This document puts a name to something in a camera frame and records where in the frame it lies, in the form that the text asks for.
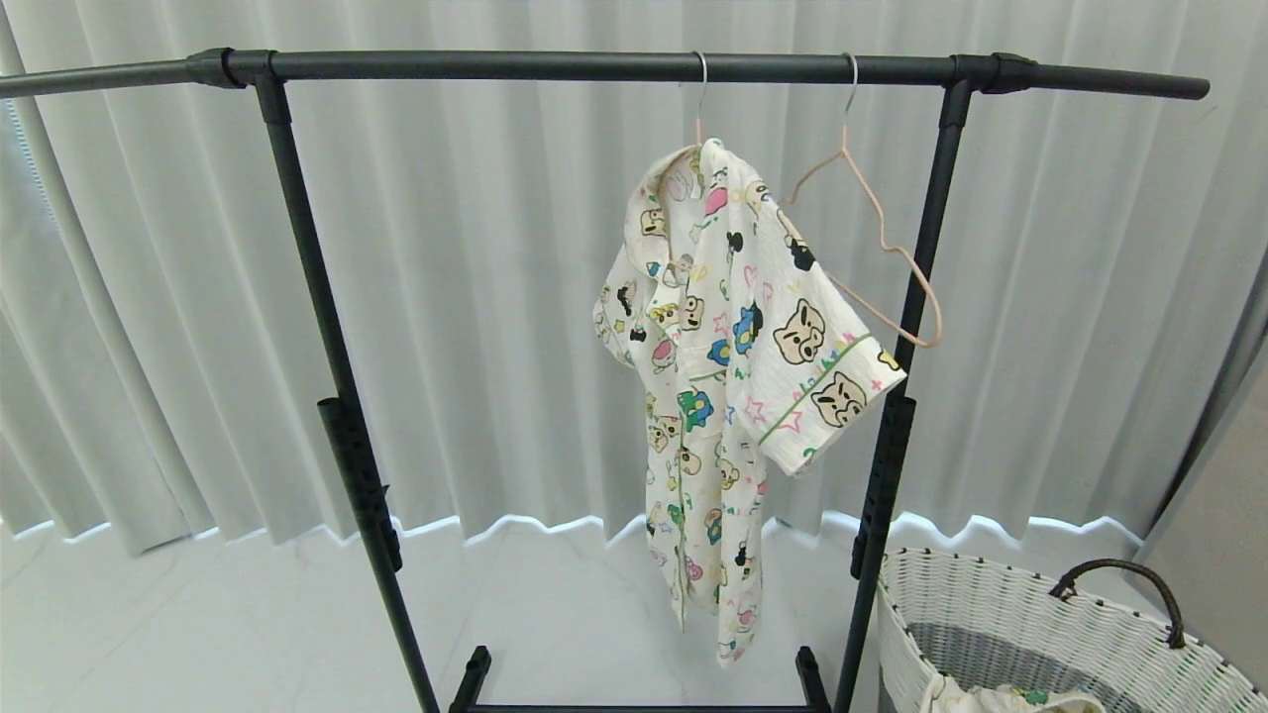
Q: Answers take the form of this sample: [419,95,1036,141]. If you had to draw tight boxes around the cream printed shirt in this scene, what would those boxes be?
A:
[592,139,907,669]

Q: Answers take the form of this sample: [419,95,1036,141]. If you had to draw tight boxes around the pink clothes hanger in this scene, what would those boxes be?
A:
[783,51,944,350]
[679,51,710,159]

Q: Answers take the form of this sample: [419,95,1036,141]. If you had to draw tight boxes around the cream printed garment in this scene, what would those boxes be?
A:
[919,673,1109,713]

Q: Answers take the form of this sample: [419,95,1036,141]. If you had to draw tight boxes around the black clothes rack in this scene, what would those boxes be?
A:
[0,48,1212,713]

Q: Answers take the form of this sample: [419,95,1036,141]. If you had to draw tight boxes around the white laundry basket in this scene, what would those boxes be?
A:
[877,548,1268,713]

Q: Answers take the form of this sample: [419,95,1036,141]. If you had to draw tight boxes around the white curtain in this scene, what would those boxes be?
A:
[0,0,1268,556]

